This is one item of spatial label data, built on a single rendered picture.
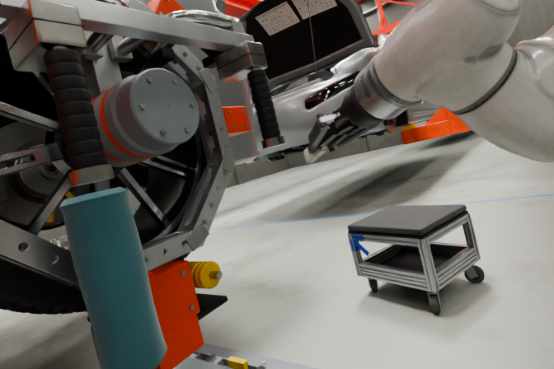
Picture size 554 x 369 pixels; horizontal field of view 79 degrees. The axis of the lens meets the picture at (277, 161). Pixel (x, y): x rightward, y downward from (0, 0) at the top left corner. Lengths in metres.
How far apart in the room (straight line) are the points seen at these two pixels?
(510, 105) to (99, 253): 0.55
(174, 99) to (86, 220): 0.23
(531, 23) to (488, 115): 14.65
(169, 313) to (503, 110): 0.62
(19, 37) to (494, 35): 0.51
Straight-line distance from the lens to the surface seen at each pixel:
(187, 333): 0.75
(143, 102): 0.56
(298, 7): 4.08
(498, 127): 0.51
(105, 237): 0.52
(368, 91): 0.51
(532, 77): 0.50
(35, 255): 0.62
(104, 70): 0.73
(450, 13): 0.43
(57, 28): 0.45
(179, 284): 0.72
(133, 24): 0.55
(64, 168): 0.78
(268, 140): 0.63
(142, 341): 0.56
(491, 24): 0.44
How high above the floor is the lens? 0.73
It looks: 1 degrees down
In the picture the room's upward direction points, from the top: 14 degrees counter-clockwise
